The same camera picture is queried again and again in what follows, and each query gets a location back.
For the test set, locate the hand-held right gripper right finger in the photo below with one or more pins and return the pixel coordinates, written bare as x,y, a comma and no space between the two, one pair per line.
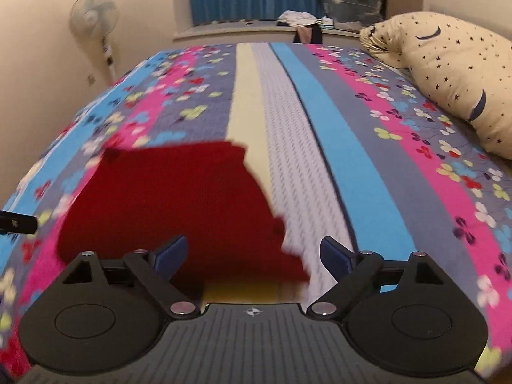
336,254

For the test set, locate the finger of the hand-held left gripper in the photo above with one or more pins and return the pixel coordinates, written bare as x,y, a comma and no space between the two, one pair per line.
22,223

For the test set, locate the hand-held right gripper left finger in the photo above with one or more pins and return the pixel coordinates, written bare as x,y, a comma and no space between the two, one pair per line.
172,254

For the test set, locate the red knit sweater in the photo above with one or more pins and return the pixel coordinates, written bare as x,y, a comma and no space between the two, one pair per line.
160,200

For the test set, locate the pile of light clothes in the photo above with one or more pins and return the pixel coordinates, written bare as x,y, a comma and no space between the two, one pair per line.
296,18

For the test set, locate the floral striped bedsheet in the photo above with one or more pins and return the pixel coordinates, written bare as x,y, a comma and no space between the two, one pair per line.
288,128

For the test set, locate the cream star print pillow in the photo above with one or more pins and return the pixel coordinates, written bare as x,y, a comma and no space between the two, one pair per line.
448,68

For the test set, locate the white standing fan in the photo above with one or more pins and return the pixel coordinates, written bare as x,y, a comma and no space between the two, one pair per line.
94,16

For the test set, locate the dark cloth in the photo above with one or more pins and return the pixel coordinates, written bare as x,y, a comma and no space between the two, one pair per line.
314,35

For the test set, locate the beige windowsill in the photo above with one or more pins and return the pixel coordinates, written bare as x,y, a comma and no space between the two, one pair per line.
224,30

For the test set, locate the clear plastic storage box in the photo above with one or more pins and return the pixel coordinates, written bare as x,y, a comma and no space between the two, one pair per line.
352,8

